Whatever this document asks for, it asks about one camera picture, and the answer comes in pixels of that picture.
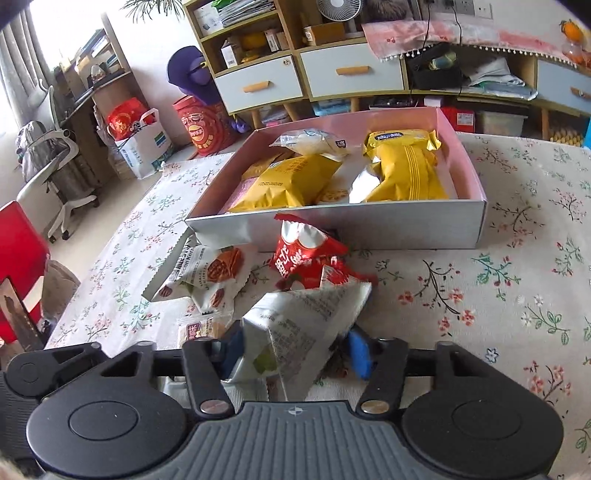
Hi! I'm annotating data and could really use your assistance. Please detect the red chair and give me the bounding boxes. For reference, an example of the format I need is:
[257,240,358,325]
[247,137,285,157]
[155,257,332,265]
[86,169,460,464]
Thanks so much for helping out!
[0,200,51,343]

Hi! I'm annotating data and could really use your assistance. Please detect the brown paper bag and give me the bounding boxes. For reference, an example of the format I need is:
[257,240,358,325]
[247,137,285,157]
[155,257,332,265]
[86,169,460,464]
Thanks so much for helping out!
[43,260,82,320]

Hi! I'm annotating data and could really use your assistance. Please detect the small clear biscuit packet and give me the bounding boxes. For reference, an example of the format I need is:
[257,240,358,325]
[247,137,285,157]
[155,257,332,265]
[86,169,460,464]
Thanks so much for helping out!
[178,315,232,350]

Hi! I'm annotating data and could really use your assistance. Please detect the red snack bag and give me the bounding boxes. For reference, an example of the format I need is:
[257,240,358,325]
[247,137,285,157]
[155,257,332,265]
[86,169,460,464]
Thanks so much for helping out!
[270,213,378,292]

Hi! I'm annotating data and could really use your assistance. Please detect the wooden shelf cabinet white drawers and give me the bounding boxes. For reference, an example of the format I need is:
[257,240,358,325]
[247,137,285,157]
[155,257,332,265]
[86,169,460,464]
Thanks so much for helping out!
[184,0,409,130]

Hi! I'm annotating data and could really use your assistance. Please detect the potted plant leaves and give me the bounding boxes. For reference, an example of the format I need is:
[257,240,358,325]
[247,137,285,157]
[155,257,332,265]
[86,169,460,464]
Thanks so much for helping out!
[121,0,186,16]

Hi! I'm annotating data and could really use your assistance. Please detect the clear white bread packet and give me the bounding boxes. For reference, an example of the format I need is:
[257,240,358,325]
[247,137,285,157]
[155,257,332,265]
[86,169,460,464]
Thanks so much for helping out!
[269,130,350,156]

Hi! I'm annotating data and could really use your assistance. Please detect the yellow snack packet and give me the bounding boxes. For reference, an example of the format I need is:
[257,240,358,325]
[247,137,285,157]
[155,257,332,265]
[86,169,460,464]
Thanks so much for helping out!
[362,129,452,204]

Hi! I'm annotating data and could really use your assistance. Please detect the red cartoon gift bag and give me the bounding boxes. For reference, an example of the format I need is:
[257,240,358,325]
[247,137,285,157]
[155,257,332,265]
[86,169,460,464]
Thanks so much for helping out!
[172,95,237,156]

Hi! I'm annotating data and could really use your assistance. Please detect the wooden desk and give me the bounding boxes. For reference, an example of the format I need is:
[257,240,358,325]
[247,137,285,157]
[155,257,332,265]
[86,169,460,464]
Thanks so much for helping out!
[54,23,136,185]

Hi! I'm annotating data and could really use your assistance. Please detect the wall power sockets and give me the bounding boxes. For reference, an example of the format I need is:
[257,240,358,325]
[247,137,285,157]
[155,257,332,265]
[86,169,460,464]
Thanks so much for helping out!
[422,0,494,20]

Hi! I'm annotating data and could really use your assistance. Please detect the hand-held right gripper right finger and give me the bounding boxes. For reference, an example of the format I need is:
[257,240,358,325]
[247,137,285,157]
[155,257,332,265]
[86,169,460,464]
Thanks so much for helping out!
[347,325,495,417]

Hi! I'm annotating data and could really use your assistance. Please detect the small white desk fan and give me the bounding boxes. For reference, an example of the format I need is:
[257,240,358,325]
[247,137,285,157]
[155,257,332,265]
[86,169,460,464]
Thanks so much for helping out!
[316,0,364,22]

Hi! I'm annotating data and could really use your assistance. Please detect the white grey office chair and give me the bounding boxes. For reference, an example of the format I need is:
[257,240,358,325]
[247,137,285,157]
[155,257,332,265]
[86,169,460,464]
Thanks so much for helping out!
[15,84,101,244]

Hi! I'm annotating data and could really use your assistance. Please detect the pink cloth with pompom trim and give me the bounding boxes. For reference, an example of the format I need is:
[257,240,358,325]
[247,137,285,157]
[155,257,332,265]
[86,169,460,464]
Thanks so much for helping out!
[361,18,591,71]

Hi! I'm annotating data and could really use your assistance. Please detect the clear plastic container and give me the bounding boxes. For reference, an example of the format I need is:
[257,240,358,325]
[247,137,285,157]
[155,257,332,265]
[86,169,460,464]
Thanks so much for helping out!
[475,111,528,136]

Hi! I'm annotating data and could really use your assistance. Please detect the floral tablecloth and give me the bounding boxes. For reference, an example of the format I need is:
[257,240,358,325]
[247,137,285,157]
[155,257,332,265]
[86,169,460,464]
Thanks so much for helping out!
[44,131,591,480]

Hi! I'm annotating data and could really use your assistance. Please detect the stack of papers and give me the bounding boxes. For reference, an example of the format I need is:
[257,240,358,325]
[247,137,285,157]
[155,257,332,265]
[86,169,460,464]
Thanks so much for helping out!
[217,0,279,29]

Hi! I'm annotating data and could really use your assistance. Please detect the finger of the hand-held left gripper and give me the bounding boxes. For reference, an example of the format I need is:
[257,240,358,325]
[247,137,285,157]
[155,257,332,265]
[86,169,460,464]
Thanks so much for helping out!
[4,343,106,395]

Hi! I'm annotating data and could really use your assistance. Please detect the oranges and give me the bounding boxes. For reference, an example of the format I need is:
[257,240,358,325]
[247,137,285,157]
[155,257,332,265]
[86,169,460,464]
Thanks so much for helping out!
[560,18,585,43]

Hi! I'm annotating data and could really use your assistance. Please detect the purple plush toy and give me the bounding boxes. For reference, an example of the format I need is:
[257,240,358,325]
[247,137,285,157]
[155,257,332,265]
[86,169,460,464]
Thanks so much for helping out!
[166,45,223,105]

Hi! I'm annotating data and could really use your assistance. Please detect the pink snack packet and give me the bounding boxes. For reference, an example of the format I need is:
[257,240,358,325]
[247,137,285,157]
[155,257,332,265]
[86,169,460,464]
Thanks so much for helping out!
[225,178,260,214]

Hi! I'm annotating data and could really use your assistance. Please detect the pink and silver cardboard box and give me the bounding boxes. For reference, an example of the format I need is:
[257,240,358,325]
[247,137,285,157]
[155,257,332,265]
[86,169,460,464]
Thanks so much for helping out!
[185,107,489,253]

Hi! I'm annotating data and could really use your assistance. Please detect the low wooden cabinet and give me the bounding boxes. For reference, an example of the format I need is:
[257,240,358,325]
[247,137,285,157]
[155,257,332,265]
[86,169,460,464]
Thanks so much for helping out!
[405,44,591,141]

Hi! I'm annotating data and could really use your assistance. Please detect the plain yellow biscuit packet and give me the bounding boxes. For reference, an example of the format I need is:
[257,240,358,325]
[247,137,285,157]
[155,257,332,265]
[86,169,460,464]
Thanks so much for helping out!
[228,154,344,214]

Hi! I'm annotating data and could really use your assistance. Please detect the white triangular text-printed packet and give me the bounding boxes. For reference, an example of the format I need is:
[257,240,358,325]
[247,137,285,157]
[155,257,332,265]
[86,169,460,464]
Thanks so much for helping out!
[228,281,373,403]

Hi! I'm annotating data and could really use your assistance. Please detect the white shopping bag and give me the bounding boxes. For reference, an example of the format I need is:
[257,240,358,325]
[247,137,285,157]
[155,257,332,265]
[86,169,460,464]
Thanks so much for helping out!
[115,107,175,181]

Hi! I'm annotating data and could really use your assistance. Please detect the red box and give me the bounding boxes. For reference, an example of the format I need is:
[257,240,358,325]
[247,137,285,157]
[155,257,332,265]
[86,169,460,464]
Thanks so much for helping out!
[442,107,477,133]

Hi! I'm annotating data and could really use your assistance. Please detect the white cookie-print packet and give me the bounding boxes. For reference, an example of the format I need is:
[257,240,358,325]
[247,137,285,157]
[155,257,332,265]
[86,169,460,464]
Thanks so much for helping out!
[142,235,258,319]

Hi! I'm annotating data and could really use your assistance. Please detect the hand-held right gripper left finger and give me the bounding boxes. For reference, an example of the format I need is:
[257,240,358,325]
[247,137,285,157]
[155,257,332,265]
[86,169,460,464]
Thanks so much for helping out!
[99,320,246,418]

